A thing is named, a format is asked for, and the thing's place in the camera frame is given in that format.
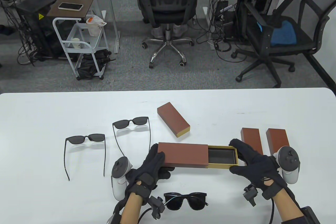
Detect person's left hand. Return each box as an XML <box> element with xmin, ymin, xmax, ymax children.
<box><xmin>125</xmin><ymin>144</ymin><xmax>175</xmax><ymax>197</ymax></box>

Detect person's right hand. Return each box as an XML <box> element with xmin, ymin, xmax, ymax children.
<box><xmin>228</xmin><ymin>139</ymin><xmax>288</xmax><ymax>200</ymax></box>

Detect brown storage box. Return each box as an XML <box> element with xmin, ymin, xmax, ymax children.
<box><xmin>265</xmin><ymin>128</ymin><xmax>290</xmax><ymax>156</ymax></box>
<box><xmin>157</xmin><ymin>101</ymin><xmax>191</xmax><ymax>138</ymax></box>
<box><xmin>241</xmin><ymin>127</ymin><xmax>263</xmax><ymax>167</ymax></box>
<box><xmin>157</xmin><ymin>142</ymin><xmax>239</xmax><ymax>169</ymax></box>

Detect black sunglasses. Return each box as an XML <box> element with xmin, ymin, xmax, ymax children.
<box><xmin>163</xmin><ymin>192</ymin><xmax>209</xmax><ymax>211</ymax></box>
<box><xmin>64</xmin><ymin>133</ymin><xmax>106</xmax><ymax>182</ymax></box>
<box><xmin>112</xmin><ymin>116</ymin><xmax>152</xmax><ymax>158</ymax></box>

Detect person's right forearm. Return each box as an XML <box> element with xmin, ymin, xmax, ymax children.
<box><xmin>272</xmin><ymin>187</ymin><xmax>306</xmax><ymax>224</ymax></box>

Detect person's left forearm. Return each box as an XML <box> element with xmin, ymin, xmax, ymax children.
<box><xmin>121</xmin><ymin>192</ymin><xmax>144</xmax><ymax>224</ymax></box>

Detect grey white handheld controller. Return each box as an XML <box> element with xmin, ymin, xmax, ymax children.
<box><xmin>111</xmin><ymin>157</ymin><xmax>133</xmax><ymax>200</ymax></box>
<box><xmin>273</xmin><ymin>146</ymin><xmax>300</xmax><ymax>184</ymax></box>

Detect black bag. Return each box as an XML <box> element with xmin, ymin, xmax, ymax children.
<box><xmin>77</xmin><ymin>49</ymin><xmax>116</xmax><ymax>80</ymax></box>

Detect blue seat cushion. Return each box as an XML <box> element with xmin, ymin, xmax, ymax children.
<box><xmin>270</xmin><ymin>20</ymin><xmax>297</xmax><ymax>46</ymax></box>

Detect black mesh armchair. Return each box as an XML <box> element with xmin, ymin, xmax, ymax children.
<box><xmin>231</xmin><ymin>0</ymin><xmax>330</xmax><ymax>88</ymax></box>

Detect black computer tower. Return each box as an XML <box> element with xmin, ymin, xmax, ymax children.
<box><xmin>216</xmin><ymin>0</ymin><xmax>237</xmax><ymax>41</ymax></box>

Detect white rolling cart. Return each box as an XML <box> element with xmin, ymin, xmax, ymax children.
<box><xmin>52</xmin><ymin>17</ymin><xmax>109</xmax><ymax>81</ymax></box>

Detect white plastic bag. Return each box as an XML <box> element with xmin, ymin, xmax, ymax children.
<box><xmin>86</xmin><ymin>14</ymin><xmax>107</xmax><ymax>37</ymax></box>

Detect black office chair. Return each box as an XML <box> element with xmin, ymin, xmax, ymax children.
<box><xmin>134</xmin><ymin>0</ymin><xmax>202</xmax><ymax>69</ymax></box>

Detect white smartphone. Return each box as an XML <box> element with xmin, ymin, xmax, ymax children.
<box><xmin>58</xmin><ymin>2</ymin><xmax>84</xmax><ymax>12</ymax></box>

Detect black computer cabinet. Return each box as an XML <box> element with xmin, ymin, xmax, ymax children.
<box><xmin>14</xmin><ymin>0</ymin><xmax>66</xmax><ymax>59</ymax></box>

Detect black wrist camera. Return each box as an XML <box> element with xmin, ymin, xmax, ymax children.
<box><xmin>243</xmin><ymin>185</ymin><xmax>259</xmax><ymax>207</ymax></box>
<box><xmin>148</xmin><ymin>196</ymin><xmax>166</xmax><ymax>220</ymax></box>

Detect aluminium frame post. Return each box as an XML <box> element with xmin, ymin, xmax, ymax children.
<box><xmin>102</xmin><ymin>0</ymin><xmax>121</xmax><ymax>54</ymax></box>

